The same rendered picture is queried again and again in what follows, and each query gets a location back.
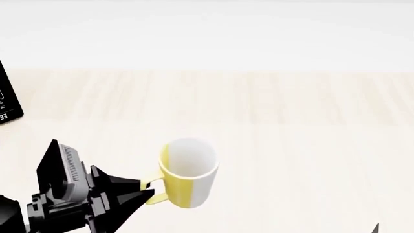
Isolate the grey gripper camera box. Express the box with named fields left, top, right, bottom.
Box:
left=48, top=143, right=91, bottom=204

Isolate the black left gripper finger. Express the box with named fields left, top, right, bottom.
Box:
left=108, top=188, right=156, bottom=233
left=96, top=168, right=153, bottom=198

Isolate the black device with white print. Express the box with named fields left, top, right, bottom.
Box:
left=0, top=60, right=25, bottom=126

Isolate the yellow and white mug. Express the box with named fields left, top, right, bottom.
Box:
left=141, top=137, right=221, bottom=210

